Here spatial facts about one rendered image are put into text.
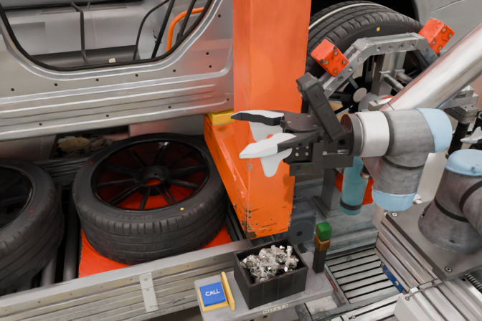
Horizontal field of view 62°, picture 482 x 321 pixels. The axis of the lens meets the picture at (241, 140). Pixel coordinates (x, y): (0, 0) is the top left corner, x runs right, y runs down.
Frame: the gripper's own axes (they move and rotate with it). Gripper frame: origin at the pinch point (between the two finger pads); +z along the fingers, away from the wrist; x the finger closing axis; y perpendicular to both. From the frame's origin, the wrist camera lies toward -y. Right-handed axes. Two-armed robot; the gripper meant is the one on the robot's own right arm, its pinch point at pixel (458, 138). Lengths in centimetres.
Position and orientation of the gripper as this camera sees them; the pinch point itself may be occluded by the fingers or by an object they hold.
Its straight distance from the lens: 155.1
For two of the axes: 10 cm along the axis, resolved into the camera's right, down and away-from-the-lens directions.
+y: 0.0, -8.4, -5.5
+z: -9.4, 1.8, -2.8
